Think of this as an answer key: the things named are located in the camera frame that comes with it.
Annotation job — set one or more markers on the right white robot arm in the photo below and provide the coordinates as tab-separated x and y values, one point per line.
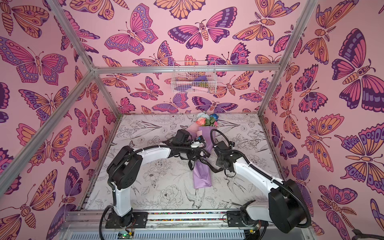
286	208

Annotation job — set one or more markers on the pink fake rose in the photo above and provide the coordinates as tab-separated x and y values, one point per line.
201	121

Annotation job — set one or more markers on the white wire basket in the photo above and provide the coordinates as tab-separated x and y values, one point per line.
194	77

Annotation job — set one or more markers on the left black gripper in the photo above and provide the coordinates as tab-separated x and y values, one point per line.
194	152

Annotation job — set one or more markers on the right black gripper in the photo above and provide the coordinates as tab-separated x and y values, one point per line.
217	163

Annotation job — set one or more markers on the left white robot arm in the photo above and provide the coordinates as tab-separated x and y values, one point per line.
125	167

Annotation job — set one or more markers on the black ribbon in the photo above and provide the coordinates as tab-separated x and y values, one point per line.
204	163

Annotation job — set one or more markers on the blue fake flower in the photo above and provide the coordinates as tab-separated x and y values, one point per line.
214	116

